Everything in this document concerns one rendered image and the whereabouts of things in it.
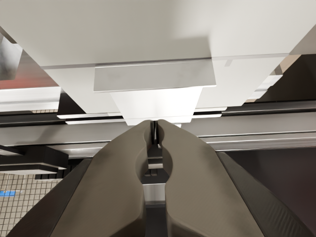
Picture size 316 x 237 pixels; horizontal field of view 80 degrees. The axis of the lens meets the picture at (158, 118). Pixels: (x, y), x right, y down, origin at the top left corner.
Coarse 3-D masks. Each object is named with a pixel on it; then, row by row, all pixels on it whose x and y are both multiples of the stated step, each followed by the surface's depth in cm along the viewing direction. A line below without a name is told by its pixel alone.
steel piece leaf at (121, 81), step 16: (128, 64) 14; (144, 64) 14; (160, 64) 14; (176, 64) 14; (192, 64) 14; (208, 64) 14; (96, 80) 13; (112, 80) 13; (128, 80) 13; (144, 80) 13; (160, 80) 13; (176, 80) 13; (192, 80) 13; (208, 80) 13; (112, 96) 18; (128, 96) 18; (144, 96) 18; (160, 96) 18; (176, 96) 19; (192, 96) 19; (128, 112) 22; (144, 112) 22; (160, 112) 22; (176, 112) 22; (192, 112) 23
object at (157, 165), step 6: (180, 126) 27; (156, 144) 40; (150, 150) 40; (156, 150) 40; (150, 156) 39; (156, 156) 39; (150, 162) 40; (156, 162) 40; (162, 162) 40; (150, 168) 46
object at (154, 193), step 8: (144, 184) 21; (152, 184) 21; (160, 184) 21; (144, 192) 20; (152, 192) 20; (160, 192) 20; (152, 200) 20; (160, 200) 20; (152, 208) 19; (160, 208) 19; (152, 216) 19; (160, 216) 19; (152, 224) 18; (160, 224) 18; (152, 232) 18; (160, 232) 18
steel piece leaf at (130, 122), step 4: (172, 116) 24; (176, 116) 24; (180, 116) 24; (184, 116) 24; (188, 116) 24; (128, 120) 24; (132, 120) 24; (136, 120) 24; (140, 120) 24; (168, 120) 25; (172, 120) 25; (176, 120) 25; (180, 120) 25; (184, 120) 25; (188, 120) 25; (128, 124) 26; (132, 124) 26; (136, 124) 26
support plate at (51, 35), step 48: (0, 0) 9; (48, 0) 9; (96, 0) 9; (144, 0) 9; (192, 0) 9; (240, 0) 10; (288, 0) 10; (48, 48) 12; (96, 48) 12; (144, 48) 12; (192, 48) 13; (240, 48) 13; (288, 48) 13; (96, 96) 18; (240, 96) 20
